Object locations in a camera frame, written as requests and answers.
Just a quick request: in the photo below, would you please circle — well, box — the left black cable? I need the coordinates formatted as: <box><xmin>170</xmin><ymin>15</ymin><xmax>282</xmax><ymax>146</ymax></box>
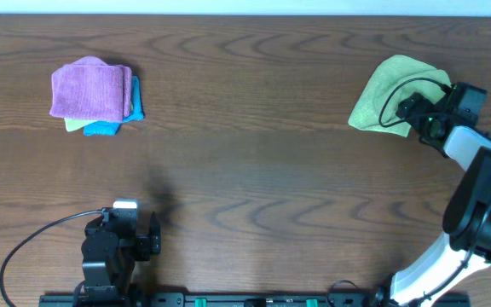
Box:
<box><xmin>0</xmin><ymin>208</ymin><xmax>106</xmax><ymax>307</ymax></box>

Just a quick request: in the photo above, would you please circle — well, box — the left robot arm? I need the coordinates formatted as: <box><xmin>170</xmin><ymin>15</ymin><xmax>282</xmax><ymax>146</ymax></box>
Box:
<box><xmin>72</xmin><ymin>208</ymin><xmax>161</xmax><ymax>306</ymax></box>

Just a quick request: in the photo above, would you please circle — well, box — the folded purple cloth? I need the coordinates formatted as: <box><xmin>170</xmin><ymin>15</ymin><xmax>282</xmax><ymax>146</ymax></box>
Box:
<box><xmin>49</xmin><ymin>56</ymin><xmax>132</xmax><ymax>123</ymax></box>

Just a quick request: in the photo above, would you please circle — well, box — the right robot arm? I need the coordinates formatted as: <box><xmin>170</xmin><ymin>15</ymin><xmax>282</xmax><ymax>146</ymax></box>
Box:
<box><xmin>376</xmin><ymin>89</ymin><xmax>491</xmax><ymax>306</ymax></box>

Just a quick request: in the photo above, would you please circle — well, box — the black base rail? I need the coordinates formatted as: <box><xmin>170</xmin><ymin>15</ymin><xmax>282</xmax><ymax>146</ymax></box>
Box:
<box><xmin>38</xmin><ymin>292</ymin><xmax>472</xmax><ymax>307</ymax></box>

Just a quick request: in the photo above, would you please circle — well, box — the folded blue cloth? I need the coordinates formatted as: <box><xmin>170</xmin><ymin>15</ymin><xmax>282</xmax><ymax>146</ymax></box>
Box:
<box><xmin>83</xmin><ymin>76</ymin><xmax>144</xmax><ymax>136</ymax></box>

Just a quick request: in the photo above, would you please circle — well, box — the folded pale green cloth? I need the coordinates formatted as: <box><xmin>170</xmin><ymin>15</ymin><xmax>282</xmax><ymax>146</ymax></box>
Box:
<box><xmin>64</xmin><ymin>118</ymin><xmax>95</xmax><ymax>132</ymax></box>

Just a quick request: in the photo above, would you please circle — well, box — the light green cloth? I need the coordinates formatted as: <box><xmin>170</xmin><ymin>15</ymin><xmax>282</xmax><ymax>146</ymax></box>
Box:
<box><xmin>348</xmin><ymin>55</ymin><xmax>451</xmax><ymax>137</ymax></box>

